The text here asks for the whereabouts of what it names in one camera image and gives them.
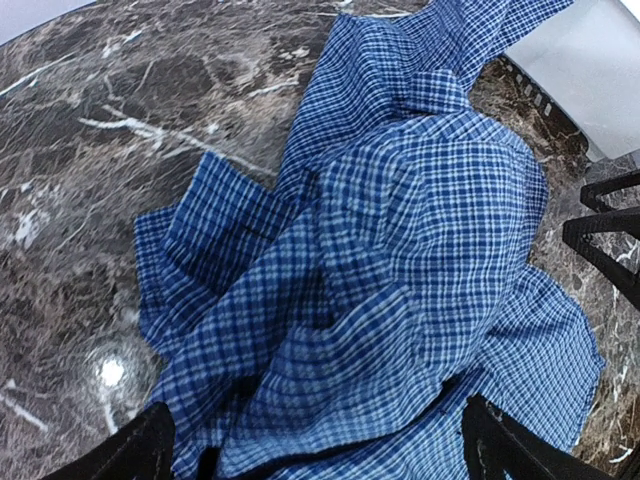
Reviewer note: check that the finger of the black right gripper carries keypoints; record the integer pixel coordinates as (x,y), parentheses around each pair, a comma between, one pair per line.
(610,242)
(592,193)

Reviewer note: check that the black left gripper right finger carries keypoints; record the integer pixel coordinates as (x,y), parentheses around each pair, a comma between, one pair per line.
(496,446)

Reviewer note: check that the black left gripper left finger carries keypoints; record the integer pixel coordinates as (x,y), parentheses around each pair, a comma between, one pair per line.
(142,449)

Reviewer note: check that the blue checked long sleeve shirt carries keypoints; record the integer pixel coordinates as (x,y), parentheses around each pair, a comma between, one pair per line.
(335,326)

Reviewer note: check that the white plastic basket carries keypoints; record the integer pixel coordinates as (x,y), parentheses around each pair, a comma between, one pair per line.
(586,59)

